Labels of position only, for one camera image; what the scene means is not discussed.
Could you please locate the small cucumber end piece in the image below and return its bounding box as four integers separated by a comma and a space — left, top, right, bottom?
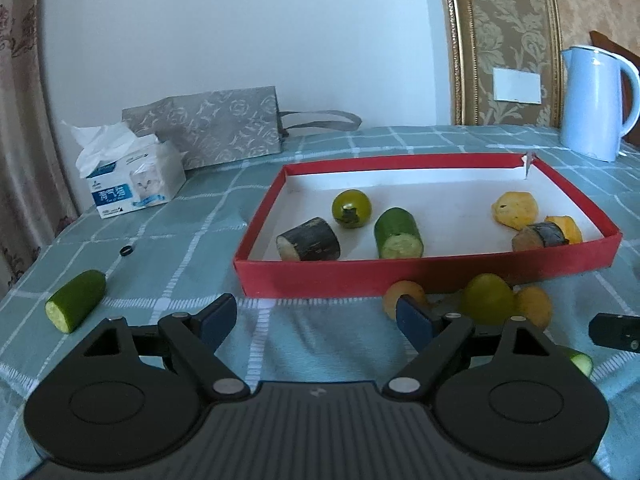
559, 346, 593, 377

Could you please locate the longan fruit with stem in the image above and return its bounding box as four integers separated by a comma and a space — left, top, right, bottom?
382, 281, 428, 320

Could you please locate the large cucumber piece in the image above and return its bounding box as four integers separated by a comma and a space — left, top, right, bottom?
373, 207, 424, 259

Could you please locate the yellow jackfruit piece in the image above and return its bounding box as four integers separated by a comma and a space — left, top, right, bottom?
544, 216, 582, 245
491, 192, 538, 231

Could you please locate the dark sugarcane piece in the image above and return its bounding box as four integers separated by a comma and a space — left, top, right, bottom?
512, 221, 570, 252
276, 217, 341, 261

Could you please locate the green tomato with calyx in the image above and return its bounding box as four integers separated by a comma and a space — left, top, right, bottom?
331, 190, 372, 229

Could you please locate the cucumber piece far left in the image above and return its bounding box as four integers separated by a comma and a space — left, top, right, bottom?
44, 270, 106, 334

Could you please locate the red shallow cardboard box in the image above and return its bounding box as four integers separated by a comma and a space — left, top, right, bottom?
233, 153, 623, 298

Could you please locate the tissue pack with cat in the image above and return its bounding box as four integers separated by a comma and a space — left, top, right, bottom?
63, 122, 186, 219

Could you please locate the beige curtain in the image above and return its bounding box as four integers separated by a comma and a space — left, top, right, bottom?
0, 0, 77, 295

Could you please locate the light blue electric kettle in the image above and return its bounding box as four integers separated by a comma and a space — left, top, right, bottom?
560, 46, 639, 162

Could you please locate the grey patterned gift bag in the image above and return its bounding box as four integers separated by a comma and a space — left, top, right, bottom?
122, 86, 362, 170

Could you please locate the gold picture frame moulding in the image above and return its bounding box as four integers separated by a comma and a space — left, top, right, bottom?
444, 0, 480, 126

